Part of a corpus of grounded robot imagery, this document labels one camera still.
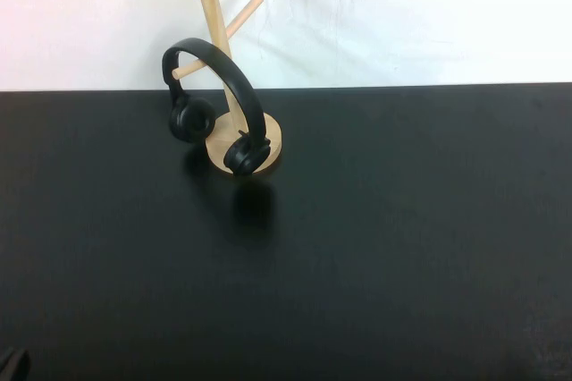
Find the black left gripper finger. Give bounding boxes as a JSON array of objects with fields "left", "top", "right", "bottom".
[{"left": 0, "top": 346, "right": 31, "bottom": 381}]

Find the black over-ear headphones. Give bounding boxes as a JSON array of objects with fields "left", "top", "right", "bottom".
[{"left": 161, "top": 37, "right": 273, "bottom": 177}]

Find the wooden branch headphone stand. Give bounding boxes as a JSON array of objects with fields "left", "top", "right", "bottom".
[{"left": 159, "top": 0, "right": 285, "bottom": 177}]

